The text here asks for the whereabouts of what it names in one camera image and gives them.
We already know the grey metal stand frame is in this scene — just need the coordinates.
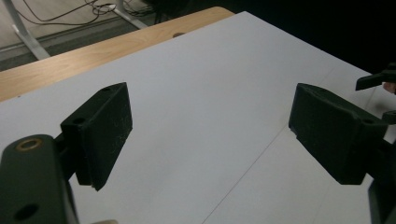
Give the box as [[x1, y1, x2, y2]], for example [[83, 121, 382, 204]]
[[3, 0, 148, 61]]

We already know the tangle of floor cables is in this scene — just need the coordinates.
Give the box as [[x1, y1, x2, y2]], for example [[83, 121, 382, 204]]
[[13, 0, 157, 27]]

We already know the dark curtain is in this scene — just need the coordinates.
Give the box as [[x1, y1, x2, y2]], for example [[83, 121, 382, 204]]
[[146, 0, 396, 76]]

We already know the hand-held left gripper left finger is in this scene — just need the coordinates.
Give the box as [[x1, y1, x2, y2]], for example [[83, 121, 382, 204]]
[[55, 81, 134, 191]]

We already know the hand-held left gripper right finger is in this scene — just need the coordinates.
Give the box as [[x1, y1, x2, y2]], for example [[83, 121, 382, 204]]
[[288, 82, 390, 186]]

